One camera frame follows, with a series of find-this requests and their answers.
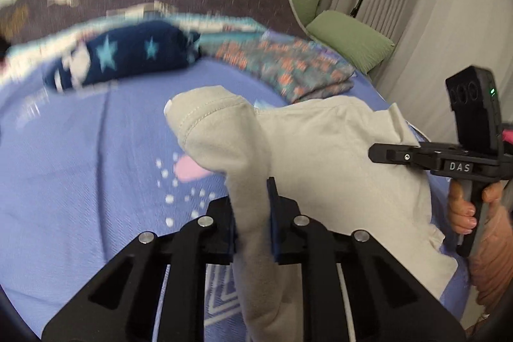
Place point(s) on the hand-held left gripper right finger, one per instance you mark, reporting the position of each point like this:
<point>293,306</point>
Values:
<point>273,230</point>

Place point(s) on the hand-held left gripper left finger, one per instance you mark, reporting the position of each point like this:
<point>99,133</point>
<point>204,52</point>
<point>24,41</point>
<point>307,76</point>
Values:
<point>222,242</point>

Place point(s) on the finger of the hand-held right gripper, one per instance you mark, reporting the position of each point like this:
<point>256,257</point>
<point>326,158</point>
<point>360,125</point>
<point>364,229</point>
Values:
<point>394,154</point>

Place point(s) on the cream long-sleeve shirt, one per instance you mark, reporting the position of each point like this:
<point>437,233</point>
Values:
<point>320,165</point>

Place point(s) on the pink-sleeved right forearm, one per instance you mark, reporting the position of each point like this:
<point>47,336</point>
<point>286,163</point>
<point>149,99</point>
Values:
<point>493,258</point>

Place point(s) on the person's right hand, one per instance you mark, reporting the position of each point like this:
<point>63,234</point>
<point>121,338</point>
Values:
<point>459,211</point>

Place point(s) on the white curtain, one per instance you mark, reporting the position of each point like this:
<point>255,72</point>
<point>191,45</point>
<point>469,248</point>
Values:
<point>433,5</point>

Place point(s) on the large green pillow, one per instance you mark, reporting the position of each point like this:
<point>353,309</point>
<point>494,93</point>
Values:
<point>352,39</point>

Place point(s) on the folded floral cloth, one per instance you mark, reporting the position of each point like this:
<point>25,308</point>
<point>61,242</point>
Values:
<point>288,69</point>

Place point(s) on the blue printed bed sheet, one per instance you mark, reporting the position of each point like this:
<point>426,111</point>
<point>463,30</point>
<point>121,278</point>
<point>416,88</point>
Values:
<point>80,165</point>

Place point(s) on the navy star-pattern pillow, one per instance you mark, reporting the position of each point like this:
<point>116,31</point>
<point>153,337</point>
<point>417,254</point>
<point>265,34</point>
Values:
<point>132,53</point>

